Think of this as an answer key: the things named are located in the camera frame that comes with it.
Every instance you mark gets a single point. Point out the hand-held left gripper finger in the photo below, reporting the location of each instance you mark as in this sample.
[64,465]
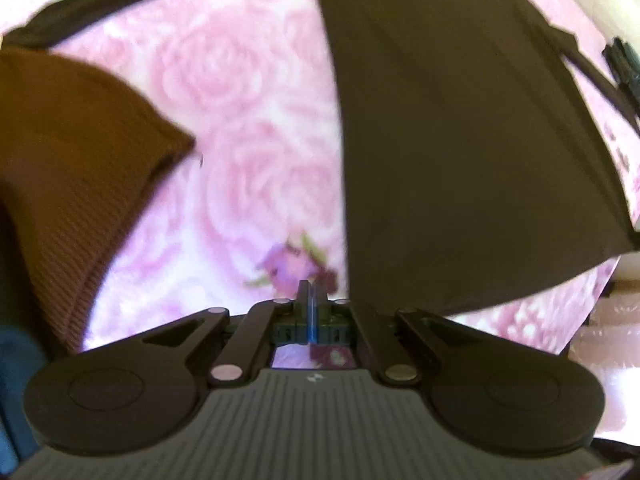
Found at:
[315,315]
[303,310]

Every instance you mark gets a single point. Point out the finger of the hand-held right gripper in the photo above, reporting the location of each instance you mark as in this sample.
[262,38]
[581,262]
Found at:
[625,70]

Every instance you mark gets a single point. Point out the dark grey garment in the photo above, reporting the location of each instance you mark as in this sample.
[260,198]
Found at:
[450,135]

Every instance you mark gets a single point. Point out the pink floral blanket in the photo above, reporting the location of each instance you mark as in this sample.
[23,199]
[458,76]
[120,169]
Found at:
[225,110]

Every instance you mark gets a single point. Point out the brown knit garment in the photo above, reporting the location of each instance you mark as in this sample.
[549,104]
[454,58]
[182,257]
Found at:
[65,160]

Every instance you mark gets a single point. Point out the teal garment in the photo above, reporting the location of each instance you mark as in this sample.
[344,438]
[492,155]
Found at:
[17,385]

